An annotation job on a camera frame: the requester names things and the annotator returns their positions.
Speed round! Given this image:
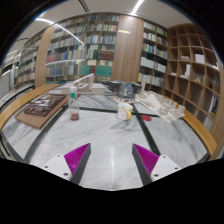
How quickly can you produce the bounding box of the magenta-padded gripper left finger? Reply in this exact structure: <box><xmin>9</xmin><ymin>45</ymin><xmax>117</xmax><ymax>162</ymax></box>
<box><xmin>42</xmin><ymin>142</ymin><xmax>92</xmax><ymax>186</ymax></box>

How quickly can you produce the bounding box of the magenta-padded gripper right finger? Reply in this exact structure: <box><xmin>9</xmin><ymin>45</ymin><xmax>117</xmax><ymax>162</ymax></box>
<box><xmin>131</xmin><ymin>143</ymin><xmax>183</xmax><ymax>187</ymax></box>

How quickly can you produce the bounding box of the clear green-labelled plastic bottle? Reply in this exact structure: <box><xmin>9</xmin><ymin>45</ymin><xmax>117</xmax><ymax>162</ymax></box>
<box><xmin>68</xmin><ymin>85</ymin><xmax>81</xmax><ymax>122</ymax></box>

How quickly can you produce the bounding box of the flat round red coaster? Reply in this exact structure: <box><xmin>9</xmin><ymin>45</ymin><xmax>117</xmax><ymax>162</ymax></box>
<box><xmin>140</xmin><ymin>114</ymin><xmax>153</xmax><ymax>122</ymax></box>

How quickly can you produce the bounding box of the white city block model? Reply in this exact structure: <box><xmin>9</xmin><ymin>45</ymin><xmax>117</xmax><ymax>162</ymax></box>
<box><xmin>134</xmin><ymin>90</ymin><xmax>186</xmax><ymax>124</ymax></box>

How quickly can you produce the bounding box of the brown model on wooden board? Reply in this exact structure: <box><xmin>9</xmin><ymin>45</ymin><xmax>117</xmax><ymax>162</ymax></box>
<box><xmin>14</xmin><ymin>93</ymin><xmax>70</xmax><ymax>130</ymax></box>

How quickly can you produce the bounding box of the wooden cubby shelf unit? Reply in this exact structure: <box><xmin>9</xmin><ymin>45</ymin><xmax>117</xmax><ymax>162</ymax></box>
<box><xmin>162</xmin><ymin>23</ymin><xmax>224</xmax><ymax>134</ymax></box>

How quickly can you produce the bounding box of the narrow bookshelf full of books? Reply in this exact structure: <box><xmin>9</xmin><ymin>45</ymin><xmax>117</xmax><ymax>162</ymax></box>
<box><xmin>137</xmin><ymin>20</ymin><xmax>169</xmax><ymax>94</ymax></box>

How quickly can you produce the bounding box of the glass-fronted side bookshelf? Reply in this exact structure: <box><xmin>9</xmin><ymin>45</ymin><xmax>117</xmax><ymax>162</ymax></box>
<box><xmin>14</xmin><ymin>31</ymin><xmax>46</xmax><ymax>91</ymax></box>

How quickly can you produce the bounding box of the straight ceiling light strip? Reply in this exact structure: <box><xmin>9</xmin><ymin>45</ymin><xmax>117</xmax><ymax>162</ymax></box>
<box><xmin>130</xmin><ymin>0</ymin><xmax>145</xmax><ymax>16</ymax></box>

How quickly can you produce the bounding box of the white mug with yellow handle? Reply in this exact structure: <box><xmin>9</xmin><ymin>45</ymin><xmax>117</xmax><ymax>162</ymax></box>
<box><xmin>116</xmin><ymin>102</ymin><xmax>134</xmax><ymax>121</ymax></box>

